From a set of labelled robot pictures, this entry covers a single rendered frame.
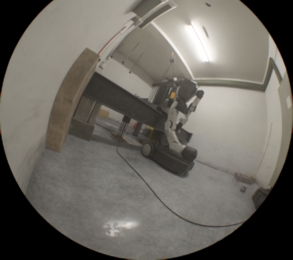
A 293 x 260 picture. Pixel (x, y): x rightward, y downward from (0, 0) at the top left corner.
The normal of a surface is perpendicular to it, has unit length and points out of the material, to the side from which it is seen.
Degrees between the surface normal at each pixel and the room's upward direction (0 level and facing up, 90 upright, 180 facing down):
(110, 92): 90
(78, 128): 90
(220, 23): 180
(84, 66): 90
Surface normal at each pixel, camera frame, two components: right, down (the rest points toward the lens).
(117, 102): 0.61, 0.16
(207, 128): -0.69, -0.39
